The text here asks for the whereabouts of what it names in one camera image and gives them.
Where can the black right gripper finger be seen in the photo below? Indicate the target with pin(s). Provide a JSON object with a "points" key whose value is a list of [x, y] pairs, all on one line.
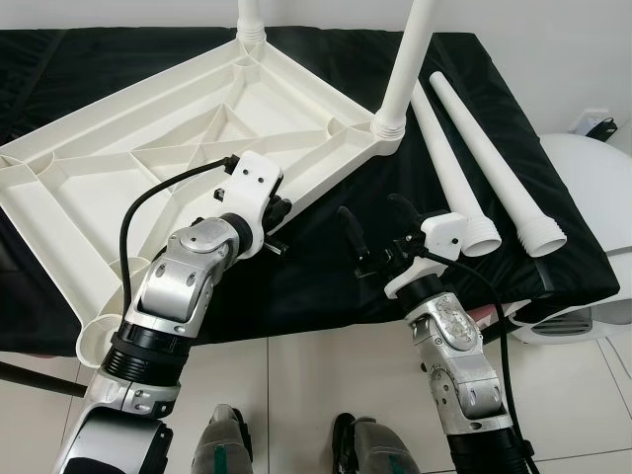
{"points": [[352, 232], [405, 212]]}

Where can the white ribbed plastic table top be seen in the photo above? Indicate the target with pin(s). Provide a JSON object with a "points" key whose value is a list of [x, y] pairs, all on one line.
{"points": [[59, 188]]}

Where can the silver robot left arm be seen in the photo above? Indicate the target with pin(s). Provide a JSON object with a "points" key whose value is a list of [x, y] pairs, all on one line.
{"points": [[183, 296]]}

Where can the black quilted bench cover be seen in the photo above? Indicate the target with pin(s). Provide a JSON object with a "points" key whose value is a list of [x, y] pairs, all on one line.
{"points": [[326, 276]]}

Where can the small pink object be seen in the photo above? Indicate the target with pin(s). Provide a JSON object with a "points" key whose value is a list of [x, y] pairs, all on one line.
{"points": [[484, 311]]}

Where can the silver robot right leg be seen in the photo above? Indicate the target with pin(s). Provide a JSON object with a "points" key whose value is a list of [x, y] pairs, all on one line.
{"points": [[380, 449]]}

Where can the silver robot leg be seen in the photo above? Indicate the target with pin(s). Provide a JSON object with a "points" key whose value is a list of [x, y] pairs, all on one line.
{"points": [[380, 449], [222, 444]]}

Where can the silver robot left leg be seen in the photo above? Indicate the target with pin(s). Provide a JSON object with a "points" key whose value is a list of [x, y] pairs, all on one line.
{"points": [[222, 444]]}

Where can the black metal bench leg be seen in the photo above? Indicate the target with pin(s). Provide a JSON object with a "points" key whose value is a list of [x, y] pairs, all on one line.
{"points": [[39, 378]]}

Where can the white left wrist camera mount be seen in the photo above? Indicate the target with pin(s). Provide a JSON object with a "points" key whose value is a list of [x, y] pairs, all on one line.
{"points": [[252, 188]]}

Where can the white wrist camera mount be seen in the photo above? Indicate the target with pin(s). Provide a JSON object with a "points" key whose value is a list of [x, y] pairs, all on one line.
{"points": [[439, 232], [252, 188]]}

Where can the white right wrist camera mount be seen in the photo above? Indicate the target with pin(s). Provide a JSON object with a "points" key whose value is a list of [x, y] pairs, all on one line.
{"points": [[439, 232]]}

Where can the wall socket with black plug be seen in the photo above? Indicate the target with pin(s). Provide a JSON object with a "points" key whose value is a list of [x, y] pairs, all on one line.
{"points": [[597, 126]]}

